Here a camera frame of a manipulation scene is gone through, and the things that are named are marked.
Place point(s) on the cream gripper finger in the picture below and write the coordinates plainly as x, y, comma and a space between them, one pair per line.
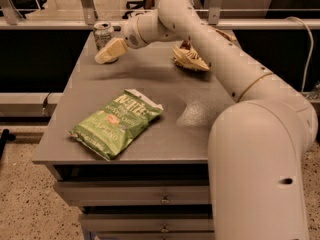
113, 49

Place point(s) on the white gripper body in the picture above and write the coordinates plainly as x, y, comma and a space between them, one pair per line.
130, 33

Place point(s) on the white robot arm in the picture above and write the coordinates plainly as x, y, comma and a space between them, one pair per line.
255, 146

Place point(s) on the brown and cream chips bag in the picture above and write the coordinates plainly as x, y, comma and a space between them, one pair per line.
185, 56

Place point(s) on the green kettle chips bag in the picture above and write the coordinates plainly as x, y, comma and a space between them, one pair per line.
112, 128

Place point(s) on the top grey drawer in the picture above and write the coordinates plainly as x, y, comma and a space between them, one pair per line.
131, 193

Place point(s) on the grey drawer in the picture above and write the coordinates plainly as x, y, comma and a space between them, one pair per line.
131, 193
147, 223

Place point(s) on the grey drawer cabinet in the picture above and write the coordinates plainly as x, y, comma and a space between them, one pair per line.
172, 148

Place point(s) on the metal railing frame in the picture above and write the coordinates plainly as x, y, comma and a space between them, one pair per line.
225, 14

